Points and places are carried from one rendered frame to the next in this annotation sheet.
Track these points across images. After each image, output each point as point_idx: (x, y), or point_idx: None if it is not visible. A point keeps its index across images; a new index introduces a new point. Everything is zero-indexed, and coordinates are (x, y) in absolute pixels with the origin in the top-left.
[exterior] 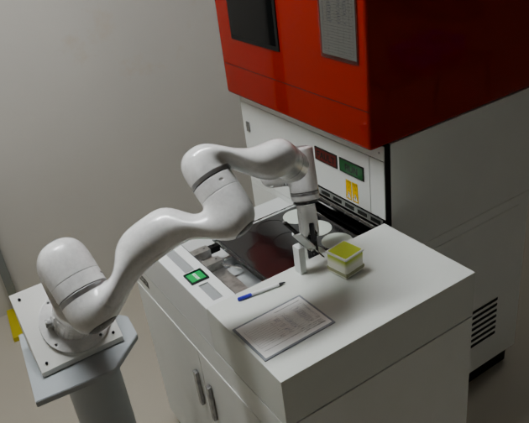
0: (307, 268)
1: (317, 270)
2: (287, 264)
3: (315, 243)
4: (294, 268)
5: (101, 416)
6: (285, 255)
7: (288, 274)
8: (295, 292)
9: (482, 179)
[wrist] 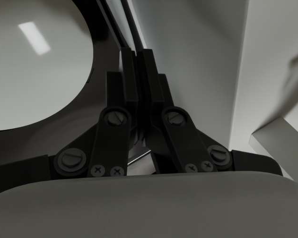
0: (272, 115)
1: None
2: (74, 134)
3: (200, 133)
4: (237, 148)
5: None
6: (3, 153)
7: (248, 151)
8: None
9: None
